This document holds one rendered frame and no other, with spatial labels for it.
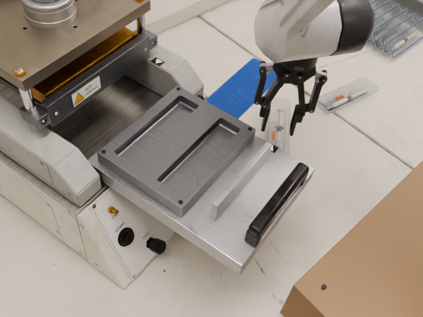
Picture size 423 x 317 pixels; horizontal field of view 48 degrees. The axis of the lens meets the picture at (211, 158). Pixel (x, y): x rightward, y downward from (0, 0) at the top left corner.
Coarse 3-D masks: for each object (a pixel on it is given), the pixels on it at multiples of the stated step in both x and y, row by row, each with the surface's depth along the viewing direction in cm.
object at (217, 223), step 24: (264, 144) 74; (96, 168) 73; (240, 168) 75; (264, 168) 76; (288, 168) 76; (312, 168) 77; (120, 192) 73; (216, 192) 72; (240, 192) 72; (264, 192) 73; (168, 216) 69; (192, 216) 69; (216, 216) 68; (240, 216) 70; (192, 240) 69; (216, 240) 67; (240, 240) 67; (264, 240) 70; (240, 264) 65
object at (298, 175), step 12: (300, 168) 71; (288, 180) 70; (300, 180) 70; (276, 192) 68; (288, 192) 68; (276, 204) 67; (264, 216) 65; (252, 228) 64; (264, 228) 64; (252, 240) 66
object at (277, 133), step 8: (272, 104) 109; (280, 104) 109; (288, 104) 110; (272, 112) 108; (280, 112) 108; (288, 112) 108; (272, 120) 106; (280, 120) 106; (288, 120) 106; (272, 128) 104; (280, 128) 105; (288, 128) 105; (272, 136) 103; (280, 136) 103; (288, 136) 103; (280, 144) 102; (288, 144) 102; (288, 152) 100
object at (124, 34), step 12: (120, 36) 80; (132, 36) 81; (96, 48) 78; (108, 48) 78; (84, 60) 76; (96, 60) 76; (60, 72) 73; (72, 72) 73; (12, 84) 75; (48, 84) 71; (60, 84) 72; (36, 96) 72; (48, 96) 71
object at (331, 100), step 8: (360, 80) 123; (368, 80) 123; (344, 88) 120; (352, 88) 120; (360, 88) 121; (368, 88) 121; (376, 88) 121; (320, 96) 118; (328, 96) 118; (336, 96) 118; (344, 96) 118; (352, 96) 118; (360, 96) 119; (320, 104) 116; (328, 104) 116; (336, 104) 116; (344, 104) 116
